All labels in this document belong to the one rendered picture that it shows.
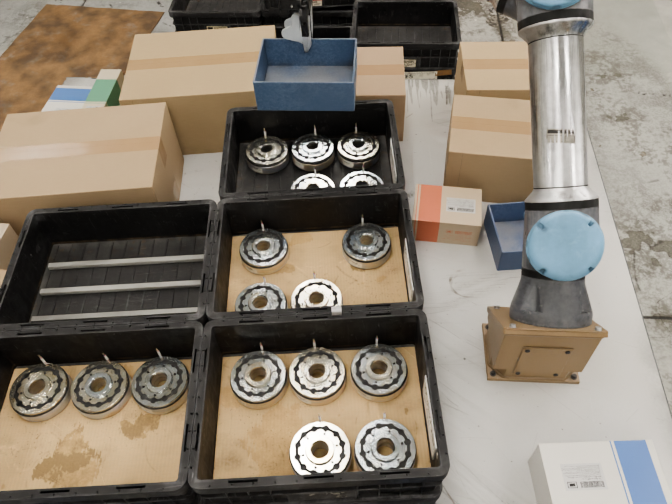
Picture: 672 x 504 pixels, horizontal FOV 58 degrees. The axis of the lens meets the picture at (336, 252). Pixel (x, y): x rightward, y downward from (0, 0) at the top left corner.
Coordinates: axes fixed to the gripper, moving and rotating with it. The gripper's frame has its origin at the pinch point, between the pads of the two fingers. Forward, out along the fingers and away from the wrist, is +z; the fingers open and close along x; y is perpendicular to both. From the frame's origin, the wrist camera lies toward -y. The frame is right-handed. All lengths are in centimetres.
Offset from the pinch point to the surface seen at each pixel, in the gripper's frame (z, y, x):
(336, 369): 30, -10, 60
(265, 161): 26.6, 11.6, 6.6
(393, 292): 32, -20, 40
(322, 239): 31.0, -4.0, 27.2
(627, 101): 102, -128, -137
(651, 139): 104, -133, -111
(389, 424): 31, -20, 70
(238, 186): 30.0, 17.6, 12.0
